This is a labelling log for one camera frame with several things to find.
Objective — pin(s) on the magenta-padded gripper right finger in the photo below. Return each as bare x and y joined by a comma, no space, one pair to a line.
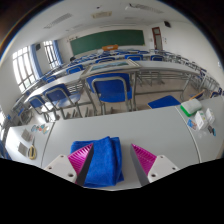
161,166

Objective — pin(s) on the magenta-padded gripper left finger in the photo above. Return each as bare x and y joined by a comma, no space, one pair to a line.
61,165

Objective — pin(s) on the blue terry towel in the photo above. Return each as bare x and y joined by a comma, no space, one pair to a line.
105,160

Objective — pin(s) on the colourful cartoon sticker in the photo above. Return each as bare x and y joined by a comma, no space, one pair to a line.
40,127
45,129
33,128

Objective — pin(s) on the small blue printed card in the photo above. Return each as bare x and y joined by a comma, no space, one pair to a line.
191,124

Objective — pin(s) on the small white carton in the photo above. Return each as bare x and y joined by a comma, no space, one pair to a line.
210,116
201,120

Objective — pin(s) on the blue metal-framed chair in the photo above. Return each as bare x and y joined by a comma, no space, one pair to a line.
36,101
163,101
57,95
111,88

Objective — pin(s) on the green and white box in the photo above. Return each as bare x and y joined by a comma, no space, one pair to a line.
191,106

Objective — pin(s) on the grey long classroom desk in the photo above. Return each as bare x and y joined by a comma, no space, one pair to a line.
63,80

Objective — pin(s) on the group of blue chairs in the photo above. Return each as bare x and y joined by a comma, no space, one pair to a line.
75,69

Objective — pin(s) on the rows of grey desks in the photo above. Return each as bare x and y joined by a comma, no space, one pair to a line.
160,66

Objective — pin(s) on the large bright window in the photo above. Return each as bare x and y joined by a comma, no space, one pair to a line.
23,68

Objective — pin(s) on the blue curtain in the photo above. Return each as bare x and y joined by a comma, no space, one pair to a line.
36,61
58,52

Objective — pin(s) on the narrow bright window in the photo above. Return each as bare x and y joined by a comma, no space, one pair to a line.
50,54

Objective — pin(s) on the grey desk with glass top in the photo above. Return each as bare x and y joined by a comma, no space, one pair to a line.
113,65

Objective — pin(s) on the orange lectern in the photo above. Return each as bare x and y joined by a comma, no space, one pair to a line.
110,47

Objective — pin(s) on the red-brown door with window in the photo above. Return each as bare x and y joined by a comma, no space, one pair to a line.
157,38

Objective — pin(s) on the green blackboard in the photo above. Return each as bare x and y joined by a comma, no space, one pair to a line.
106,39

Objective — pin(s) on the group of ceiling lights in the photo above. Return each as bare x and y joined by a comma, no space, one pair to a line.
57,20

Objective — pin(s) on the black wall speaker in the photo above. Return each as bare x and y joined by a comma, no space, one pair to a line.
167,24
37,46

